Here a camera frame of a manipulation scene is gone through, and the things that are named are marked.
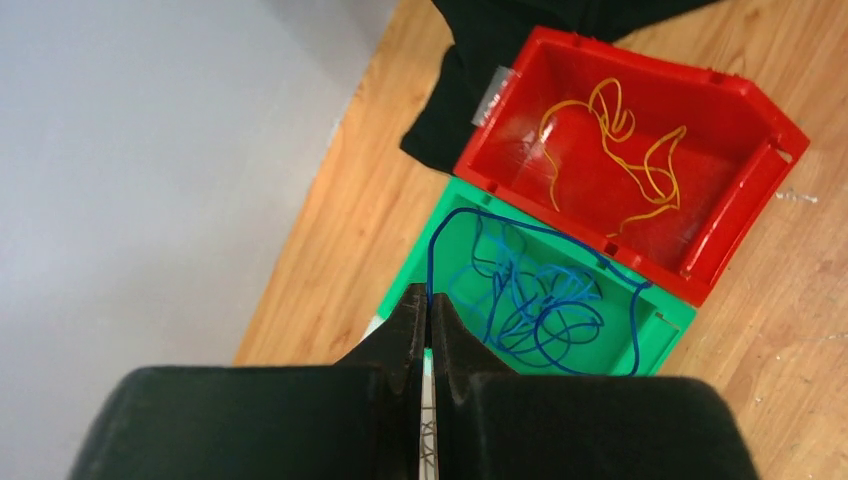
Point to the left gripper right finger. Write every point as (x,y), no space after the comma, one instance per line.
(494,423)

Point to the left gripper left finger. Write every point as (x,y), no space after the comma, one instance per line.
(357,418)

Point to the green plastic bin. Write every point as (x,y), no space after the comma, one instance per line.
(539,300)

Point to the red plastic bin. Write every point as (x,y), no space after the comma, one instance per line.
(661,166)

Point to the white plastic bin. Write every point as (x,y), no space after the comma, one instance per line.
(429,411)

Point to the black t-shirt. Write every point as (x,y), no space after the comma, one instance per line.
(490,34)

